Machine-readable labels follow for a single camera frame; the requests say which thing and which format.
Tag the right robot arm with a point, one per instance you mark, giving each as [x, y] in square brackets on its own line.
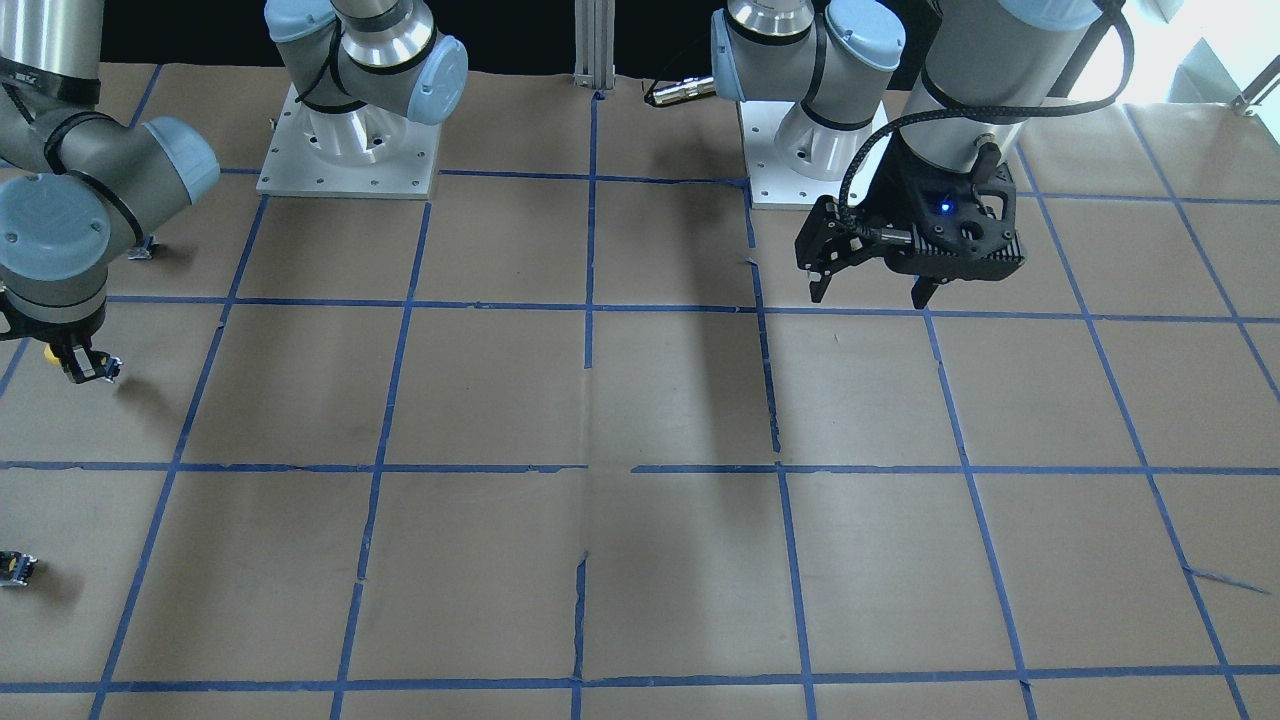
[91, 189]

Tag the aluminium frame post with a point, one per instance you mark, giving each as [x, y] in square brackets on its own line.
[595, 21]

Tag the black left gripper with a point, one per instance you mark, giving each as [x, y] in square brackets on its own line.
[897, 192]

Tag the red push button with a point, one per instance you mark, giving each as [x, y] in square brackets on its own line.
[144, 250]

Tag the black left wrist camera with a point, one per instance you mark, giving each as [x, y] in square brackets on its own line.
[962, 231]

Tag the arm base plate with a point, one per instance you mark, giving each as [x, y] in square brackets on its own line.
[366, 154]
[792, 160]

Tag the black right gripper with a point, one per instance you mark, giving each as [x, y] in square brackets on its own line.
[72, 361]

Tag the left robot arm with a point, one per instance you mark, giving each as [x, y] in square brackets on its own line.
[989, 68]

